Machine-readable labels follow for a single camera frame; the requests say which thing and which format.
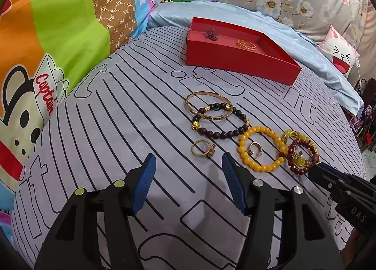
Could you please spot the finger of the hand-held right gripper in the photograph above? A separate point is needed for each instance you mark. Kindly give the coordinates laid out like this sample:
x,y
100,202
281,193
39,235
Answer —
x,y
340,198
324,174

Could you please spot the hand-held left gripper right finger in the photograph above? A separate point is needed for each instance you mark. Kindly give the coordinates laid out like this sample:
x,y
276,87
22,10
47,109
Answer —
x,y
233,182

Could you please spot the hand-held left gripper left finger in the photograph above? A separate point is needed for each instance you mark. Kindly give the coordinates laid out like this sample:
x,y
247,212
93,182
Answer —
x,y
145,182

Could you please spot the thin gold bangle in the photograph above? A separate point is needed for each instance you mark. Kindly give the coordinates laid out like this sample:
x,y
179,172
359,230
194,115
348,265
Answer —
x,y
216,119

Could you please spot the red shallow box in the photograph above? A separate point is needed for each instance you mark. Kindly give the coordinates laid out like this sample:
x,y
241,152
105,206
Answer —
x,y
235,55

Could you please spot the grey striped bed sheet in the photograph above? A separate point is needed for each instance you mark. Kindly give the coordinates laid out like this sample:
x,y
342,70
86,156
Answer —
x,y
117,111

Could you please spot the light blue pillow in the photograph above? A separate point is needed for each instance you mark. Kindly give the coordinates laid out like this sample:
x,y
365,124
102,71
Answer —
x,y
323,61

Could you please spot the pink cartoon face cushion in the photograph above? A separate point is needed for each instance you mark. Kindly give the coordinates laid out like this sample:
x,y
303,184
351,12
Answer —
x,y
340,52

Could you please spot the colourful cartoon monkey blanket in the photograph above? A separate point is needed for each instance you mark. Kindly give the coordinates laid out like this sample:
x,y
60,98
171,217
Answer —
x,y
58,23

